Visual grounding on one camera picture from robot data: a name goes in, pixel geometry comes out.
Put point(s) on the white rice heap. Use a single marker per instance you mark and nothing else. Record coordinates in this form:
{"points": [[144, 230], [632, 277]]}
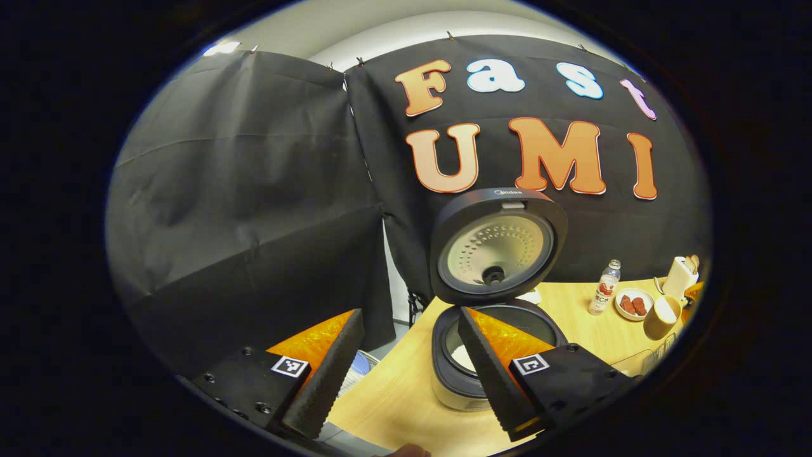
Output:
{"points": [[462, 358]]}

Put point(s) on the wooden spoon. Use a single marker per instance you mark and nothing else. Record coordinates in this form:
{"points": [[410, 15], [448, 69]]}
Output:
{"points": [[660, 320]]}

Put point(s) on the ceiling light panel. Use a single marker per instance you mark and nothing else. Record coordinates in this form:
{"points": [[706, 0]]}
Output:
{"points": [[222, 47]]}

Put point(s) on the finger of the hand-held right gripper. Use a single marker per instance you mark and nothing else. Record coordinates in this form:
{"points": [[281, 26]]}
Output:
{"points": [[694, 293]]}

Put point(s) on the cream white toaster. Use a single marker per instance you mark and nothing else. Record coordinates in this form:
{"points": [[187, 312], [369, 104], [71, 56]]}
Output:
{"points": [[677, 282]]}

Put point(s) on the clear red label bottle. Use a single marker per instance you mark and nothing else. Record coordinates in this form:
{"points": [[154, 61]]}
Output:
{"points": [[604, 291]]}

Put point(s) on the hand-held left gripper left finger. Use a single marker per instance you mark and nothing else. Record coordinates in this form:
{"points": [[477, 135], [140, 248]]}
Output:
{"points": [[330, 374]]}

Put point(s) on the black backdrop cloth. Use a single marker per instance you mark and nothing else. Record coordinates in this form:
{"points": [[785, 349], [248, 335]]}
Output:
{"points": [[241, 190]]}

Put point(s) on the toasted bread slice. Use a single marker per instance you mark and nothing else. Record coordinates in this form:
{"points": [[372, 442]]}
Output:
{"points": [[692, 264]]}

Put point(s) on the small white plate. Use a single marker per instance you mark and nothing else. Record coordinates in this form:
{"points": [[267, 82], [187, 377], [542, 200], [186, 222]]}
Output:
{"points": [[634, 317]]}

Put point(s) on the white divided bean dish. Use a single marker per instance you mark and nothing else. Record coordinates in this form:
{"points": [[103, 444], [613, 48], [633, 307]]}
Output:
{"points": [[531, 297]]}

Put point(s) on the dark grey rice cooker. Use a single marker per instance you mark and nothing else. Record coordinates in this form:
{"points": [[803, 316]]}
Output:
{"points": [[495, 251]]}

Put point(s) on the red meat piece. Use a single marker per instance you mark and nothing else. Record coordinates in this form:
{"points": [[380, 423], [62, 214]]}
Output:
{"points": [[627, 304], [639, 306]]}

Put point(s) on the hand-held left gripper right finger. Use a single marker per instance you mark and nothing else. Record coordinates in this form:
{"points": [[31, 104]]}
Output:
{"points": [[488, 374]]}

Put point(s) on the white plastic basket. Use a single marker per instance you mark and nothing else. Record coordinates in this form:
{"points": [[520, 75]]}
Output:
{"points": [[358, 377]]}

